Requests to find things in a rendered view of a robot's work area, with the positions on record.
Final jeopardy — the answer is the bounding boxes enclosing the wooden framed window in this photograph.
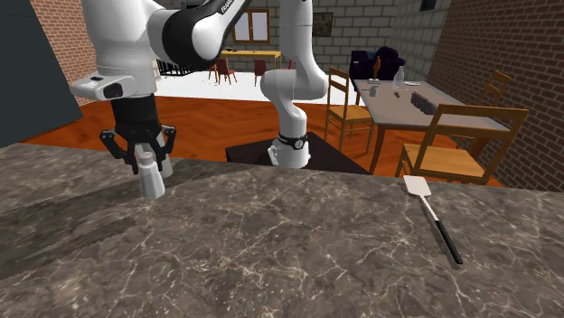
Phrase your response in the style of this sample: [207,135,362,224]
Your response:
[231,8,271,44]

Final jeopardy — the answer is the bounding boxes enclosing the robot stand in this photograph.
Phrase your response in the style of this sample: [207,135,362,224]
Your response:
[224,131,371,176]

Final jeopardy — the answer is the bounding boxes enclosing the grey dining table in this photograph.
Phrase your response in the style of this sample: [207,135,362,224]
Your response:
[352,65,512,175]

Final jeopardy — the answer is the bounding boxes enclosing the white shaker with grey cap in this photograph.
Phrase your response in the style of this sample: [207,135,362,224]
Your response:
[138,151,167,201]

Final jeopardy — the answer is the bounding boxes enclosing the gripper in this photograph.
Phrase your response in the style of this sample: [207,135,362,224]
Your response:
[98,94,178,175]

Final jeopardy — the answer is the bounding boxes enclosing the dark blue armchair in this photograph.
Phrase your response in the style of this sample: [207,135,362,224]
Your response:
[349,45,407,81]

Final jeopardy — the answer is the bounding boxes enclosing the wooden chair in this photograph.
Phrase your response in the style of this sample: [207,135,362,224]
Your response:
[324,66,376,154]
[477,69,512,108]
[394,103,531,186]

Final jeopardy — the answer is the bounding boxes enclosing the yellow wooden table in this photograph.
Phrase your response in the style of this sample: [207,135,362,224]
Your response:
[220,49,283,70]

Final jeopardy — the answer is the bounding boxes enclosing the red chair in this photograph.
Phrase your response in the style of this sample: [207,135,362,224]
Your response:
[253,59,268,88]
[214,57,239,86]

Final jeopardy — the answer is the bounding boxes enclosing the white spatula with black handle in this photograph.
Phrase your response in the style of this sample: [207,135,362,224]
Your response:
[401,174,465,266]

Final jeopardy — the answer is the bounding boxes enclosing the dark wall picture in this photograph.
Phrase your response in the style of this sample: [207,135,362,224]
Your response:
[311,12,334,39]

